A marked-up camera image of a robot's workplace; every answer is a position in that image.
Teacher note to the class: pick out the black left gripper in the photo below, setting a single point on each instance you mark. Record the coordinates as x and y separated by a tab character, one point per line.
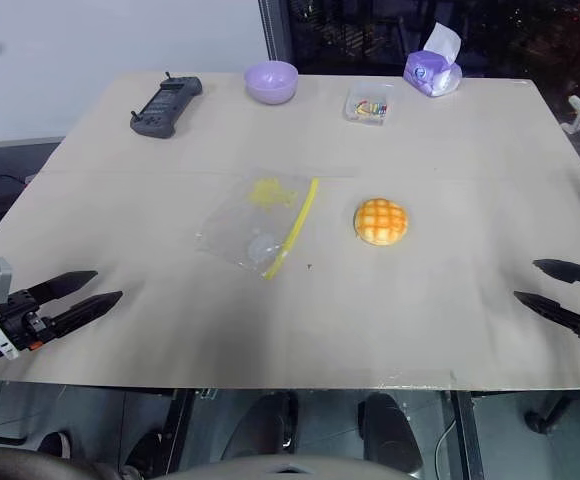
20	316

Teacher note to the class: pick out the round golden pineapple bun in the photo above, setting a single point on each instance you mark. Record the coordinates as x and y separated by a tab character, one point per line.
382	221

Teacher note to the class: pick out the black chair caster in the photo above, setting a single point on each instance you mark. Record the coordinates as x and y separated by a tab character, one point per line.
545	415

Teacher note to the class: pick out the black table leg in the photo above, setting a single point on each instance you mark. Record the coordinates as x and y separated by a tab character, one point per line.
180	425
465	435

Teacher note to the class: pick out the white hand tool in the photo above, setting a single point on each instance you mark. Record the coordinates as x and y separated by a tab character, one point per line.
579	112

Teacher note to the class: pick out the dark grey remote controller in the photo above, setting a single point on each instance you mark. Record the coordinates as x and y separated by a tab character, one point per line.
162	107

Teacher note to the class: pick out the dark rounded foot shape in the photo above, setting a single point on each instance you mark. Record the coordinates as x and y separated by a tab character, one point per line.
270	420
390	430

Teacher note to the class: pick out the purple tissue pack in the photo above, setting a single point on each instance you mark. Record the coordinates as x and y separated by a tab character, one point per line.
432	70

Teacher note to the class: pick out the clear box with coloured clips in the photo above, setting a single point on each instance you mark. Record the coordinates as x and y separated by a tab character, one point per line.
368	104

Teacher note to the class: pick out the grey rounded robot torso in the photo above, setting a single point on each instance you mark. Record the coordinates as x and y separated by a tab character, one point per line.
290	467

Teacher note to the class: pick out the purple plastic bowl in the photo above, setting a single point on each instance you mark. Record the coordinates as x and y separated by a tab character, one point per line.
271	82

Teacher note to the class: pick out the grey window frame post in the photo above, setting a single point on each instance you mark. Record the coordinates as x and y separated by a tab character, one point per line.
275	35

